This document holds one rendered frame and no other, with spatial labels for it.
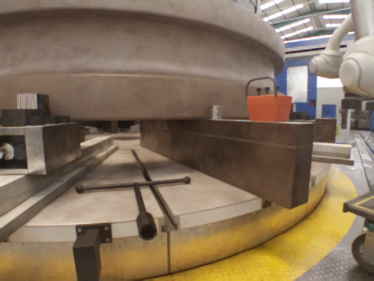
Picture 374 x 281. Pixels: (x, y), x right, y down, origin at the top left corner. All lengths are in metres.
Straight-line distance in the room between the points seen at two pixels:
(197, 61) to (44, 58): 1.05
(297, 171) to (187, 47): 1.13
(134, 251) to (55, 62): 1.23
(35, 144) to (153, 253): 0.70
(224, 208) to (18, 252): 0.89
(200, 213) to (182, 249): 0.20
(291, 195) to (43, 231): 1.02
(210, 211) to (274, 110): 0.54
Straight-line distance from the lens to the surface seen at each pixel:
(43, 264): 1.10
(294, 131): 0.97
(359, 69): 0.92
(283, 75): 6.63
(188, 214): 0.95
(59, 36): 1.66
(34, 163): 1.10
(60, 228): 0.96
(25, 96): 1.31
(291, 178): 1.00
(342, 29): 1.27
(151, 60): 1.54
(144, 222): 0.77
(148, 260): 1.04
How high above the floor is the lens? 0.72
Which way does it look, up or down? 7 degrees down
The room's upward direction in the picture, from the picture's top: straight up
